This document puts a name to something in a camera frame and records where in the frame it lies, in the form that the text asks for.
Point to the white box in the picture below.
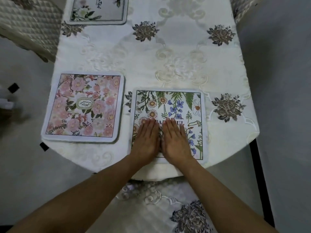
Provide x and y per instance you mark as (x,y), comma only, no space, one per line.
(6,100)

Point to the beige quilted chair cover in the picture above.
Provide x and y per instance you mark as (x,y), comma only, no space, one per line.
(243,6)
(29,24)

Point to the white floral placemat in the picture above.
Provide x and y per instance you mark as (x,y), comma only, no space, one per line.
(99,9)

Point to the person's right fingers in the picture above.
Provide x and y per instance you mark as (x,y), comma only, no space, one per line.
(173,127)

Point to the white embroidered tablecloth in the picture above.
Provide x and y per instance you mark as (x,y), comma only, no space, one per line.
(175,60)

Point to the person's right hand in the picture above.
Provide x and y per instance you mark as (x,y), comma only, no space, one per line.
(176,145)

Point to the person's left forearm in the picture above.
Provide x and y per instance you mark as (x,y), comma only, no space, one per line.
(85,196)

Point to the pink floral placemat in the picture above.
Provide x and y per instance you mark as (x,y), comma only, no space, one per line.
(83,106)

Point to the green botanical floral placemat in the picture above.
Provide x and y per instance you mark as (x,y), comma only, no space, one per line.
(170,104)

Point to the person's left hand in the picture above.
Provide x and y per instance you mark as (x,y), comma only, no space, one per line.
(147,143)

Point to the person's left fingers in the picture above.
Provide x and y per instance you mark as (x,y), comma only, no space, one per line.
(148,127)

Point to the black table frame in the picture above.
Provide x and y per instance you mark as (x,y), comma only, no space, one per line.
(261,181)

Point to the person's right forearm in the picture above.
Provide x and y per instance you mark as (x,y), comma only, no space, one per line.
(218,198)

